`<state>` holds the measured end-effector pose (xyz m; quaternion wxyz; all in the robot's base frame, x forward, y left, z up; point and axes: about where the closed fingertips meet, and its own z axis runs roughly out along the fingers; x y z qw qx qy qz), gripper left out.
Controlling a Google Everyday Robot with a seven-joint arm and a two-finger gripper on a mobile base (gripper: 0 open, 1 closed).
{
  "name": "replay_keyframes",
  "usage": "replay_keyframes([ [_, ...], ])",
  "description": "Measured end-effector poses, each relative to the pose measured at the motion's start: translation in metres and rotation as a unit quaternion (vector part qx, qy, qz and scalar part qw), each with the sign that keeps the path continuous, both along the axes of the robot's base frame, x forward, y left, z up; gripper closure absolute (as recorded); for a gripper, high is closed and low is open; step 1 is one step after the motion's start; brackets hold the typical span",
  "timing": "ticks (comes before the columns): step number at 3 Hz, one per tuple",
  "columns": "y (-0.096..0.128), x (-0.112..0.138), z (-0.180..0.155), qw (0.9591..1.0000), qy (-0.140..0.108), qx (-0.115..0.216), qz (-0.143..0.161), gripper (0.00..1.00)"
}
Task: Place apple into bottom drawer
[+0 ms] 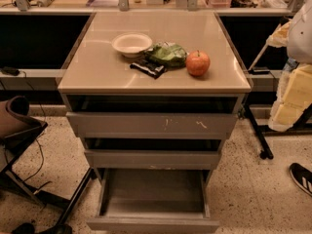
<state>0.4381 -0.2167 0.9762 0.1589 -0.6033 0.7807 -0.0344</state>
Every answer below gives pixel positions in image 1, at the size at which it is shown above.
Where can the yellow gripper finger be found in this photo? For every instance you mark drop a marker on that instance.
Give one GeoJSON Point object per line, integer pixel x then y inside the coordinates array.
{"type": "Point", "coordinates": [280, 37]}
{"type": "Point", "coordinates": [294, 95]}

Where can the red apple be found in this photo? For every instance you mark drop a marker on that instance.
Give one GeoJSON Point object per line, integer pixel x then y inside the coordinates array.
{"type": "Point", "coordinates": [197, 63]}

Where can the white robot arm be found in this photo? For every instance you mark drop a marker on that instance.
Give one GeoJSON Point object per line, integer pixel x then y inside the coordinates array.
{"type": "Point", "coordinates": [299, 48]}

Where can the grey drawer cabinet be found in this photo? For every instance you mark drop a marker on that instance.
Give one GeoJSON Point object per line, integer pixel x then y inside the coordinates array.
{"type": "Point", "coordinates": [97, 69]}

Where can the grey bottom drawer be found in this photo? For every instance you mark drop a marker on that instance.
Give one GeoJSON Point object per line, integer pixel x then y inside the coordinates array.
{"type": "Point", "coordinates": [154, 201]}

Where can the grey drawer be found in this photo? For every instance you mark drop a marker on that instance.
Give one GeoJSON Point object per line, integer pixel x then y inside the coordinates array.
{"type": "Point", "coordinates": [152, 125]}
{"type": "Point", "coordinates": [154, 201]}
{"type": "Point", "coordinates": [154, 160]}

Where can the grey top drawer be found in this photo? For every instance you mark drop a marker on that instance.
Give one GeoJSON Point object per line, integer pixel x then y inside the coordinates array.
{"type": "Point", "coordinates": [152, 125]}

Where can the grey middle drawer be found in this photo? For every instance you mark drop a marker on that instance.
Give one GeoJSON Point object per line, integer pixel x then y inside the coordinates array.
{"type": "Point", "coordinates": [154, 160]}

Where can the black metal stand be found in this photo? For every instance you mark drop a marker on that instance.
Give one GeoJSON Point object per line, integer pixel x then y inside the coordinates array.
{"type": "Point", "coordinates": [302, 126]}

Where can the white stick with black base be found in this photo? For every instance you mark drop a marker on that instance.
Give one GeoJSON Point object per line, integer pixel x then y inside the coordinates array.
{"type": "Point", "coordinates": [254, 69]}

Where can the black white sneaker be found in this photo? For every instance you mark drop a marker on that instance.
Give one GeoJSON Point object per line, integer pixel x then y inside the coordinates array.
{"type": "Point", "coordinates": [302, 177]}

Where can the green chip bag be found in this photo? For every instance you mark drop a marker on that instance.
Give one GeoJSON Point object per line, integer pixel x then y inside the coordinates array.
{"type": "Point", "coordinates": [169, 54]}

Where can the black snack wrapper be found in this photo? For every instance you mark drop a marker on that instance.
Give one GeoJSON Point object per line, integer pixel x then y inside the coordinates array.
{"type": "Point", "coordinates": [149, 68]}

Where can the white paper bowl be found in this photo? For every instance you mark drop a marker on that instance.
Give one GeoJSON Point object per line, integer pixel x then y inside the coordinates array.
{"type": "Point", "coordinates": [131, 45]}

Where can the black device on ledge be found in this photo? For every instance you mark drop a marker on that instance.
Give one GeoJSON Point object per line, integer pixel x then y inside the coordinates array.
{"type": "Point", "coordinates": [10, 71]}

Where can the brown office chair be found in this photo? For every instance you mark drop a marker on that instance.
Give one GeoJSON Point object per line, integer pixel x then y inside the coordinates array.
{"type": "Point", "coordinates": [18, 131]}

